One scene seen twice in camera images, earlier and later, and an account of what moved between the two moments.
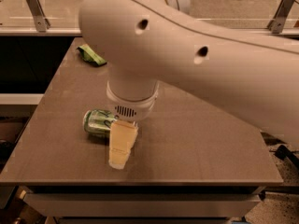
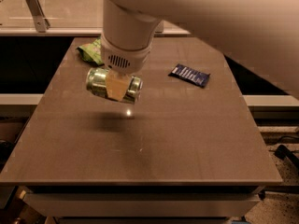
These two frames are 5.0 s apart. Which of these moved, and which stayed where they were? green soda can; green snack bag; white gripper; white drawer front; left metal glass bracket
Moved: green soda can; white gripper
Stayed: left metal glass bracket; green snack bag; white drawer front
